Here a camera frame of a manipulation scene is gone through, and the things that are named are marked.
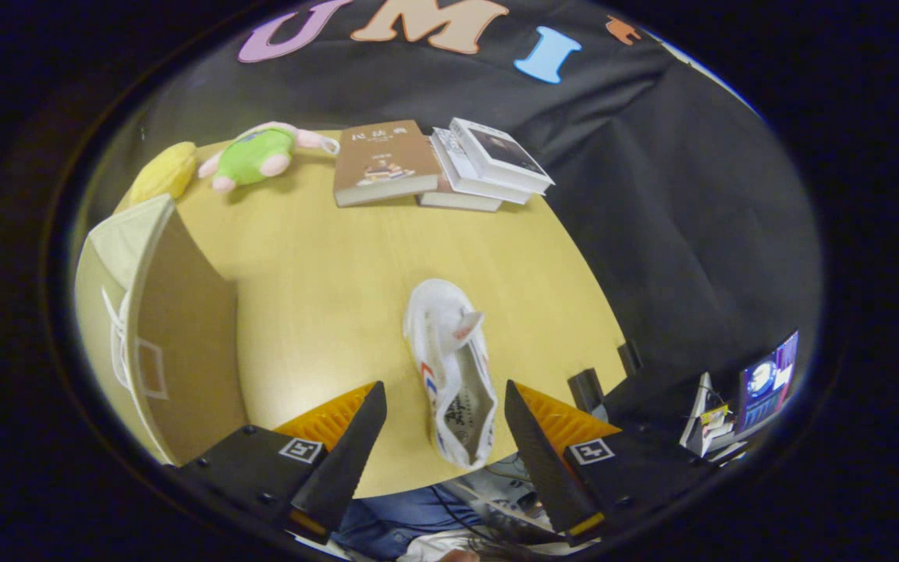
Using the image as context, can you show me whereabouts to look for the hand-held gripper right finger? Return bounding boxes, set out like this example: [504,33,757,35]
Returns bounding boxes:
[504,380,720,547]

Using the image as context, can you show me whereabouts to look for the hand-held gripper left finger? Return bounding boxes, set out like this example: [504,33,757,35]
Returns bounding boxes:
[176,381,388,546]

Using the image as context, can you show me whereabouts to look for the beige fabric storage box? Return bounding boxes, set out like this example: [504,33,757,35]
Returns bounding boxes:
[73,195,247,465]

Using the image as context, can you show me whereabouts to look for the person's blue jeans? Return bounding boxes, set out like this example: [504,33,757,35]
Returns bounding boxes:
[332,484,489,559]

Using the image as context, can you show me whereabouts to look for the white cardboard stand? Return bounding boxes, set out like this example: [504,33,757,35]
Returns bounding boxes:
[680,373,735,457]

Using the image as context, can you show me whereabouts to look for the laptop screen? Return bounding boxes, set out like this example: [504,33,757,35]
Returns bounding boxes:
[734,332,800,434]

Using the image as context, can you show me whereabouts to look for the thin pale book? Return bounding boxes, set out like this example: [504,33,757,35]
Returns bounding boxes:
[418,176,503,212]

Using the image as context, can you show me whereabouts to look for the brown cover book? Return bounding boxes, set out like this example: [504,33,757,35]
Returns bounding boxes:
[332,119,441,208]

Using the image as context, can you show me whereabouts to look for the white book with dark picture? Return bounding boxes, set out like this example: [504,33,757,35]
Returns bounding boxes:
[449,117,556,194]

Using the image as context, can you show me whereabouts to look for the green and pink plush toy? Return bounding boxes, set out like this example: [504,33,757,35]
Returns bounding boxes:
[198,122,341,194]

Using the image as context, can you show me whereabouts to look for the yellow plush toy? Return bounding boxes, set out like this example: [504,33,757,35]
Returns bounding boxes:
[130,141,199,205]

